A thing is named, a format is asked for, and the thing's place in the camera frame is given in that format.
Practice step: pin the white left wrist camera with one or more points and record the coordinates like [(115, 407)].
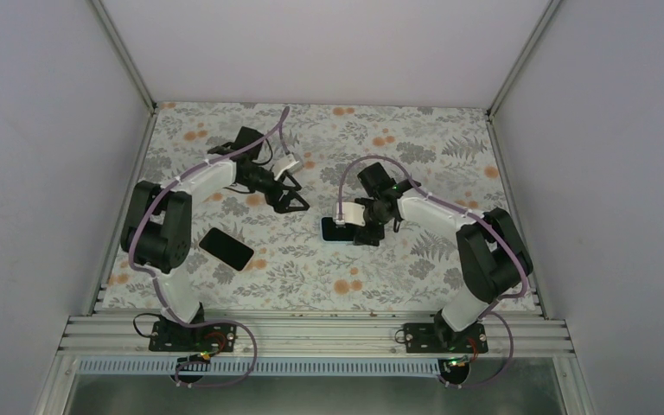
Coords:
[(289, 163)]

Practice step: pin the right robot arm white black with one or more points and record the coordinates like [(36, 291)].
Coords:
[(494, 261)]

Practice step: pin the black bare phone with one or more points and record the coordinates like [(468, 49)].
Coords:
[(228, 250)]

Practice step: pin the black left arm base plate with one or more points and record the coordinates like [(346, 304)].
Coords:
[(167, 336)]

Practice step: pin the white slotted cable duct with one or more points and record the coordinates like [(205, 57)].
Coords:
[(266, 366)]

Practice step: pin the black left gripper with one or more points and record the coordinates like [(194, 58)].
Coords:
[(280, 205)]

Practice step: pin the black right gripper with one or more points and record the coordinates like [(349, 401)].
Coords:
[(368, 237)]

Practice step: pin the floral patterned table mat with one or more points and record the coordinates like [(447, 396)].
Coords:
[(447, 149)]

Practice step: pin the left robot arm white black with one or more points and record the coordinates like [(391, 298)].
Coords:
[(157, 233)]

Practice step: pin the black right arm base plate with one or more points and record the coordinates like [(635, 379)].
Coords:
[(427, 338)]

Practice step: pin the aluminium front rail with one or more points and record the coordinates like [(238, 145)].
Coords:
[(343, 334)]

